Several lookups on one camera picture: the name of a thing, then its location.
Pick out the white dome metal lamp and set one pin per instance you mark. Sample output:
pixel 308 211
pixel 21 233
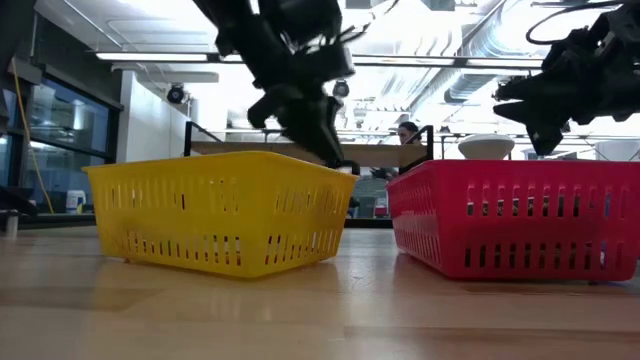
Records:
pixel 487 147

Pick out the wooden shelf riser black legs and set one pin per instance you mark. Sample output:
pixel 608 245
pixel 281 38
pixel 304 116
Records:
pixel 385 152

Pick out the dark framed window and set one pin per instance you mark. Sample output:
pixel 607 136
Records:
pixel 70 120

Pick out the red plastic basket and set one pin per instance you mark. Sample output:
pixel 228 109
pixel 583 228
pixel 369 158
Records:
pixel 525 227

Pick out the long ceiling light strip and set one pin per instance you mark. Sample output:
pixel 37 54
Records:
pixel 425 62

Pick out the small grey post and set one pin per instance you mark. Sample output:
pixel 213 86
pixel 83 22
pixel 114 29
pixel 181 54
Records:
pixel 12 225

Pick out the black metal table frame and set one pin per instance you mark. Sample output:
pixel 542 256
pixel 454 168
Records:
pixel 50 221

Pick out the silver air duct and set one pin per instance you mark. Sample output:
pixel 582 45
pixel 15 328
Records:
pixel 470 85

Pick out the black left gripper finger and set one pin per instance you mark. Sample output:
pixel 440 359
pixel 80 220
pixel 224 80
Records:
pixel 336 135
pixel 310 137

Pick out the white plastic container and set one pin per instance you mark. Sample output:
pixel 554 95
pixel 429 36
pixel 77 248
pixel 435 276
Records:
pixel 76 202

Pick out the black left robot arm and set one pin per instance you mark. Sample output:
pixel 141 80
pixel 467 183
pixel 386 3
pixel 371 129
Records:
pixel 250 40

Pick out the yellow plastic basket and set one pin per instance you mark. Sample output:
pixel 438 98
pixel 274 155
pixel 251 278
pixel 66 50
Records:
pixel 200 222

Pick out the black ceiling spotlight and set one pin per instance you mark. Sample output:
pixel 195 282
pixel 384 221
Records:
pixel 342 91
pixel 176 95

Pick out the person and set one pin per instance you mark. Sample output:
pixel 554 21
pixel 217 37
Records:
pixel 409 132

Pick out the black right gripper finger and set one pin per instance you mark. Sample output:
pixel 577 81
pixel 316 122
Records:
pixel 520 111
pixel 522 89

